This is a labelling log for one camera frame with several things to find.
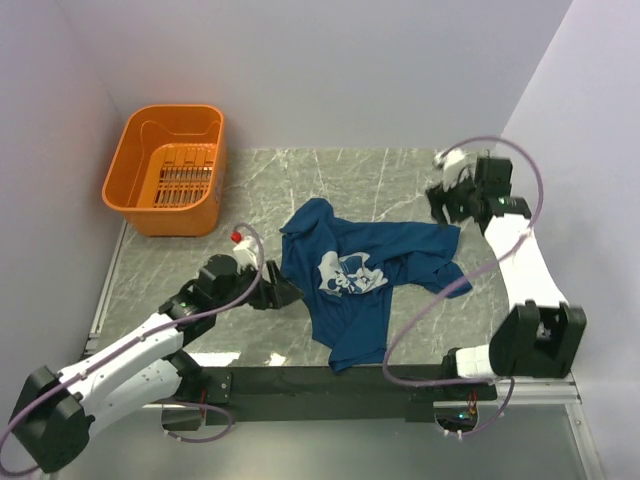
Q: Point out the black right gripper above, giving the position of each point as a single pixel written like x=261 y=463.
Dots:
x=439 y=197

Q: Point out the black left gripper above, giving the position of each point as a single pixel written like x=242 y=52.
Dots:
x=276 y=293

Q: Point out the blue t shirt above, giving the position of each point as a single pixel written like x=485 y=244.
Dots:
x=347 y=272

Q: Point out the orange plastic basket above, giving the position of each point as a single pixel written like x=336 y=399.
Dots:
x=167 y=173

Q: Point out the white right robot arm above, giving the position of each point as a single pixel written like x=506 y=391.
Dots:
x=541 y=334

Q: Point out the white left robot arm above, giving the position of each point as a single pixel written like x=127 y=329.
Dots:
x=57 y=413

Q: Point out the black base beam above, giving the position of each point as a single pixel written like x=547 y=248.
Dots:
x=297 y=393

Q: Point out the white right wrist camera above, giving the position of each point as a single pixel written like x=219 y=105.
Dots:
x=456 y=167

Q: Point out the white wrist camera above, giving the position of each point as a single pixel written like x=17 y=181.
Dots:
x=245 y=250
x=456 y=167

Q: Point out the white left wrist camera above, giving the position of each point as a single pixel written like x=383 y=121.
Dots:
x=245 y=250

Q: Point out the aluminium frame rail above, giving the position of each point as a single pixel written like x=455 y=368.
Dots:
x=529 y=392

